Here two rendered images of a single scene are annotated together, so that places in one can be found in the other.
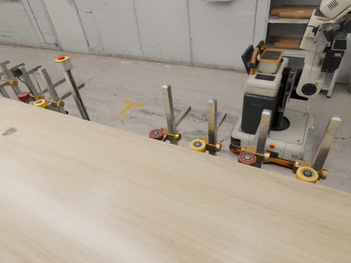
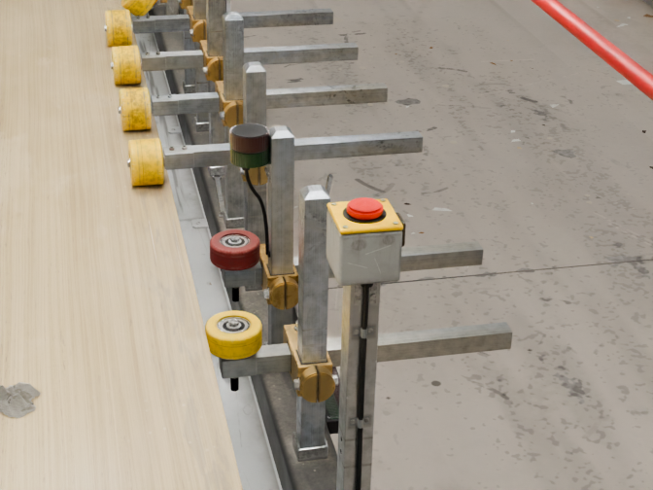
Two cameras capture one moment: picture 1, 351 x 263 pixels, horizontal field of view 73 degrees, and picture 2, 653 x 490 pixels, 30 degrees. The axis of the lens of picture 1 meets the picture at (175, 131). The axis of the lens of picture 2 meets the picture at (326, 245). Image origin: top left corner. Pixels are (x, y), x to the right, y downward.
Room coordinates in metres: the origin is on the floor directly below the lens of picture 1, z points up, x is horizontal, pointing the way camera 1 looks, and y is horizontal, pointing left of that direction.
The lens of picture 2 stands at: (0.62, -0.17, 1.82)
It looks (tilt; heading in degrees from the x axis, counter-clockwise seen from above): 28 degrees down; 45
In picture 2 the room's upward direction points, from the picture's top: 1 degrees clockwise
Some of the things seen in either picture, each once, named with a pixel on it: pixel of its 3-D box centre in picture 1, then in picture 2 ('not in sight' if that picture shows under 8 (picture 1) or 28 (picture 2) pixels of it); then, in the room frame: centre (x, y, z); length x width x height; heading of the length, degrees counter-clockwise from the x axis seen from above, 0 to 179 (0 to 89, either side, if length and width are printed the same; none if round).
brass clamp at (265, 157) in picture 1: (255, 153); not in sight; (0.84, -0.38, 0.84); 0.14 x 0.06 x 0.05; 58
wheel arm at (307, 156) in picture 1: (307, 156); not in sight; (0.80, -0.63, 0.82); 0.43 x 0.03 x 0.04; 148
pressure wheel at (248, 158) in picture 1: (246, 165); not in sight; (0.76, -0.31, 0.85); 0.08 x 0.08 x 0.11
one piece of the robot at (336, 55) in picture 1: (332, 50); not in sight; (1.60, -1.19, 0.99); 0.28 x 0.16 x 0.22; 147
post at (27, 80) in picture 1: (35, 94); (280, 268); (1.77, 1.07, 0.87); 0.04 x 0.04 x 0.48; 58
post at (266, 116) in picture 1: (260, 151); not in sight; (0.83, -0.40, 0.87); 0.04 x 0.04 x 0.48; 58
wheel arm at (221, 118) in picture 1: (211, 134); not in sight; (1.06, -0.21, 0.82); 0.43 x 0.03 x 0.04; 148
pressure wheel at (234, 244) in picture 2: (26, 99); (235, 269); (1.73, 1.14, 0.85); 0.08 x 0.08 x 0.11
